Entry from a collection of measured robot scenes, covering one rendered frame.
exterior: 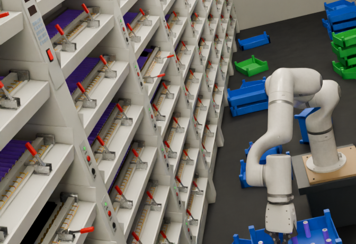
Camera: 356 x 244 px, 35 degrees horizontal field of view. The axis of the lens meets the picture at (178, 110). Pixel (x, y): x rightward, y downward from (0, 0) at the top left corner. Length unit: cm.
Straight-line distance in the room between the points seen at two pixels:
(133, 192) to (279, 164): 52
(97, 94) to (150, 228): 57
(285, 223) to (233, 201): 129
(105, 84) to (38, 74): 49
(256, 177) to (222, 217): 120
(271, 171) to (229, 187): 145
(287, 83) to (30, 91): 99
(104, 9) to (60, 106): 70
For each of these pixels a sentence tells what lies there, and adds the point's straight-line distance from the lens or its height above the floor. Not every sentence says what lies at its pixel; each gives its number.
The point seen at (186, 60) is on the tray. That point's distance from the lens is 332.
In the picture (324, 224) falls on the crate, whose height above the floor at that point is 42.
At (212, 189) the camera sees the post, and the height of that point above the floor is 8.
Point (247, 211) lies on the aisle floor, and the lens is 310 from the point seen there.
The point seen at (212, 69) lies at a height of 38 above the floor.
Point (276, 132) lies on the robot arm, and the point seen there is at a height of 82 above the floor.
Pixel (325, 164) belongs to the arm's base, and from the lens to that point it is 274.
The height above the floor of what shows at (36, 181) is 113.
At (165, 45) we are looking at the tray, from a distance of 288.
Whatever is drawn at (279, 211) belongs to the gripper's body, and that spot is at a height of 60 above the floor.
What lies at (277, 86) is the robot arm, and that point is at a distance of 205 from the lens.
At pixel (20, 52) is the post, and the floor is 140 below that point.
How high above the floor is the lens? 168
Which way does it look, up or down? 21 degrees down
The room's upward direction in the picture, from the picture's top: 17 degrees counter-clockwise
